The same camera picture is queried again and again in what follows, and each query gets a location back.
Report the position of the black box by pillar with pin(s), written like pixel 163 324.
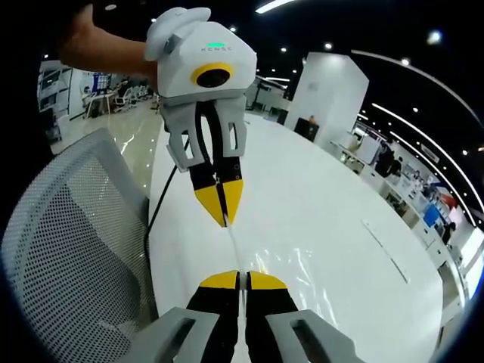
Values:
pixel 307 130

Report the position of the grey mesh office chair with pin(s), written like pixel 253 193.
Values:
pixel 75 246

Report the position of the white square pillar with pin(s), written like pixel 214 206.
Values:
pixel 329 94

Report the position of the clear plastic food packaging bag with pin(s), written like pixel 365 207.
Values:
pixel 287 272

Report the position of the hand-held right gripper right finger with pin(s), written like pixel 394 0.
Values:
pixel 276 325

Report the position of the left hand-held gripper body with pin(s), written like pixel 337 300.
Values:
pixel 181 68

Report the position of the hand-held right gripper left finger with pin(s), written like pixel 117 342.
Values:
pixel 204 325

